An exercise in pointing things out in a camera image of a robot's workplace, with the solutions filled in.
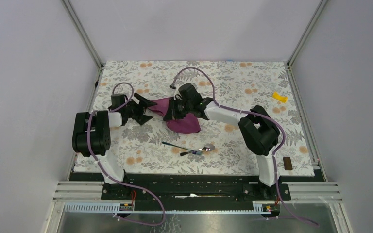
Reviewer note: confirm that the iridescent spoon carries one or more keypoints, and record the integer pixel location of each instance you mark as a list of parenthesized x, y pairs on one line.
[(206, 148)]

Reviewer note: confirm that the aluminium frame post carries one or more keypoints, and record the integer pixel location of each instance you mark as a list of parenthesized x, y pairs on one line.
[(82, 32), (309, 28)]

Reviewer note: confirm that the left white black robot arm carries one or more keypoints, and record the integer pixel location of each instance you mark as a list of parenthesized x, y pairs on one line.
[(91, 134)]

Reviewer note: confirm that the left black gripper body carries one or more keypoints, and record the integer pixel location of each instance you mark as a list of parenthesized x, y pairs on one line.
[(132, 108)]

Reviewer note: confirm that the slotted cable duct rail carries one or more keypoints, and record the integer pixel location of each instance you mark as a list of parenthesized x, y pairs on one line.
[(178, 207)]

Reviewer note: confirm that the floral patterned tablecloth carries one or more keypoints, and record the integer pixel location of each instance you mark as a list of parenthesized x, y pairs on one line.
[(242, 85)]

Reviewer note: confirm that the yellow plastic piece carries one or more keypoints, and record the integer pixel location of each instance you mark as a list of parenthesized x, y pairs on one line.
[(279, 98)]

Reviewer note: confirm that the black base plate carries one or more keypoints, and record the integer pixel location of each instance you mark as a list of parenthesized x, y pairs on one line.
[(206, 188)]

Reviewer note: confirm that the iridescent fork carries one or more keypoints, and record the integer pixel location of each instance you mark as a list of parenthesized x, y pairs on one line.
[(183, 148)]

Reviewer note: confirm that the right aluminium frame post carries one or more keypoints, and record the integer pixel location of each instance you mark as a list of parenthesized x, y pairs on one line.
[(309, 28)]

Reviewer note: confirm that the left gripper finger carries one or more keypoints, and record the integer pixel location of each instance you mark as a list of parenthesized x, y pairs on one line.
[(142, 119), (144, 102)]

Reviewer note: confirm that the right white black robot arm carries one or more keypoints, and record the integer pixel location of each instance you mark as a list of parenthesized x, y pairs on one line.
[(259, 131)]

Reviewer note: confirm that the purple cloth napkin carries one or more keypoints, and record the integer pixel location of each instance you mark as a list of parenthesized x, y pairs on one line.
[(187, 125)]

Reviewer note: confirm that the dark brown block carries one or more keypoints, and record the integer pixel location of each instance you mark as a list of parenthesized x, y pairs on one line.
[(287, 162)]

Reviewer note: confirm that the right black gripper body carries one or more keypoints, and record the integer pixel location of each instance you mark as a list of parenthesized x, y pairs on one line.
[(179, 108)]

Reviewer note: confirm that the left aluminium frame post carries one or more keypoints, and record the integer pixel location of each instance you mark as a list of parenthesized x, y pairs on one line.
[(82, 32)]

